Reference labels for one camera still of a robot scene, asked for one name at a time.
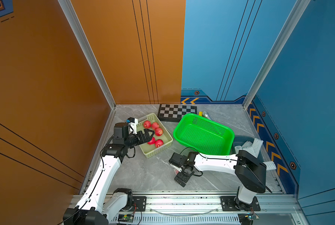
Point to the white foam net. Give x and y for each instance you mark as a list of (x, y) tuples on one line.
[(270, 165), (253, 147), (238, 148)]

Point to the bare red apple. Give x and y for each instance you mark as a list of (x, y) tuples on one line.
[(158, 143), (154, 125), (147, 124), (159, 132), (152, 141)]

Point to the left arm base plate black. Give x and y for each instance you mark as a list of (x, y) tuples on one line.
[(133, 203)]

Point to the pale green plastic basket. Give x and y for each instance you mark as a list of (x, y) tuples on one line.
[(163, 138)]

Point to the green circuit board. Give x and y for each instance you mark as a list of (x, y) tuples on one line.
[(125, 218)]

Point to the left aluminium corner post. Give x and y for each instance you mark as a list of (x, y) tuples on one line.
[(74, 22)]

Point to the aluminium corner post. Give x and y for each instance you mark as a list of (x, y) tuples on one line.
[(283, 36), (74, 22)]

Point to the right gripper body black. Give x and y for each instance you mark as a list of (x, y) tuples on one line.
[(182, 168)]

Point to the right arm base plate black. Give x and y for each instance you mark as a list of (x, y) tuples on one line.
[(230, 204)]

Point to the black white checkerboard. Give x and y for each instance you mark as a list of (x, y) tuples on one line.
[(174, 113)]

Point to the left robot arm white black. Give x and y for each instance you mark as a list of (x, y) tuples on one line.
[(92, 209)]

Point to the small right circuit board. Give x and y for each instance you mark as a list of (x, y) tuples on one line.
[(247, 219)]

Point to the grey cylinder yellow tip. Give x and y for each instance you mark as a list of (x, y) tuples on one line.
[(205, 115)]

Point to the dark teal plastic tray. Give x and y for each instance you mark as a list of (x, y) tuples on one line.
[(240, 140)]

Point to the aluminium front rail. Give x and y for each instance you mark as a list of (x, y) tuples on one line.
[(204, 208)]

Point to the bright green plastic basket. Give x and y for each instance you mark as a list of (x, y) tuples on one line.
[(206, 136)]

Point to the right aluminium corner post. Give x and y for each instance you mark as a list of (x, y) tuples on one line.
[(283, 36)]

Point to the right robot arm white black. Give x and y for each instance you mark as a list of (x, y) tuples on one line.
[(250, 171)]

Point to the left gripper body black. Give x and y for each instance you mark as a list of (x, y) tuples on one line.
[(132, 141)]

